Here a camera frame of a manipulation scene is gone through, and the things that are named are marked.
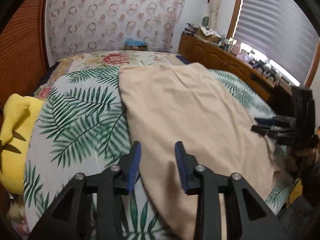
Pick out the purple translucent container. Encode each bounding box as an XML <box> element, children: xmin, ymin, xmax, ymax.
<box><xmin>236</xmin><ymin>52</ymin><xmax>251</xmax><ymax>63</ymax></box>

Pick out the yellow pikachu plush toy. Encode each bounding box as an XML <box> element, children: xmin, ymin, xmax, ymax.
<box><xmin>1</xmin><ymin>94</ymin><xmax>44</xmax><ymax>195</ymax></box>

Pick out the pink bottle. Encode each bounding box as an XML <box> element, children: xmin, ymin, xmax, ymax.
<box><xmin>231</xmin><ymin>41</ymin><xmax>242</xmax><ymax>56</ymax></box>

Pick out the beige printed t-shirt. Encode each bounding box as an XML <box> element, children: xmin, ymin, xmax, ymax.
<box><xmin>119</xmin><ymin>63</ymin><xmax>277</xmax><ymax>239</ymax></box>

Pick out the wooden sideboard cabinet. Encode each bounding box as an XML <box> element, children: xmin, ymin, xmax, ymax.
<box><xmin>178</xmin><ymin>33</ymin><xmax>294</xmax><ymax>116</ymax></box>

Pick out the person's right hand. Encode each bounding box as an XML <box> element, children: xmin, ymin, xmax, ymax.
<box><xmin>286</xmin><ymin>142</ymin><xmax>319</xmax><ymax>174</ymax></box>

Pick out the open cardboard box on cabinet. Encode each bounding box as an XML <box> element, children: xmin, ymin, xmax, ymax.
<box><xmin>196</xmin><ymin>26</ymin><xmax>221</xmax><ymax>43</ymax></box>

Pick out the floral quilt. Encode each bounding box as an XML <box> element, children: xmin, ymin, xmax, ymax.
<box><xmin>34</xmin><ymin>50</ymin><xmax>184</xmax><ymax>100</ymax></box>

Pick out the beige tied window curtain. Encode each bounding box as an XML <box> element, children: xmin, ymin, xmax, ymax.
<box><xmin>209</xmin><ymin>0</ymin><xmax>221</xmax><ymax>30</ymax></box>

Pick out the palm leaf print blanket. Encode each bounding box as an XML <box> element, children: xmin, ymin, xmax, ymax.
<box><xmin>23</xmin><ymin>65</ymin><xmax>292</xmax><ymax>239</ymax></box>

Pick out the cardboard box with blue items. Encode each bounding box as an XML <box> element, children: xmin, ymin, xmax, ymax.
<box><xmin>124</xmin><ymin>38</ymin><xmax>148</xmax><ymax>51</ymax></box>

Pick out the brown louvered wardrobe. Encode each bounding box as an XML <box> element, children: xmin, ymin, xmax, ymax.
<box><xmin>1</xmin><ymin>0</ymin><xmax>49</xmax><ymax>107</ymax></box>

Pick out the pink circle pattern curtain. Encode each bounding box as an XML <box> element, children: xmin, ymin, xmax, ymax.
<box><xmin>46</xmin><ymin>0</ymin><xmax>185</xmax><ymax>61</ymax></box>

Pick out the grey zebra window blind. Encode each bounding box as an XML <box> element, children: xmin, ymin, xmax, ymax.
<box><xmin>234</xmin><ymin>0</ymin><xmax>318</xmax><ymax>85</ymax></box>

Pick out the small round fan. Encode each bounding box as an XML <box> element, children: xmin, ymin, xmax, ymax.
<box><xmin>202</xmin><ymin>16</ymin><xmax>209</xmax><ymax>27</ymax></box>

